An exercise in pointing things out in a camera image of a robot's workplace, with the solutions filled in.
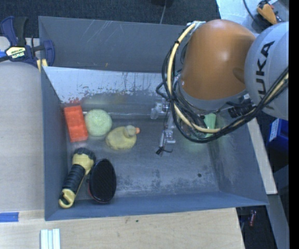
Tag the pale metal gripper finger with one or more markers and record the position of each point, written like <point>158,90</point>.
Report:
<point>168,137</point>
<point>157,111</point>

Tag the grey metal bin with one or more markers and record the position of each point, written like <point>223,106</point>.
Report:
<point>149,170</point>

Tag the yellow rubber duck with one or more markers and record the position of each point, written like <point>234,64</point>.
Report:
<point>121,139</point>

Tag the pale green round sponge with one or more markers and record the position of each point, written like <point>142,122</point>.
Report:
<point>98,122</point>

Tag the black oval brush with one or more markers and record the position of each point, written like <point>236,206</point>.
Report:
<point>102,180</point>

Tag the orange-red flat block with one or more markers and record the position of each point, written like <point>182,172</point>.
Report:
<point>75,123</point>

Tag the yellow and black flashlight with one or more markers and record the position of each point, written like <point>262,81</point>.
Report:
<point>78,172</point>

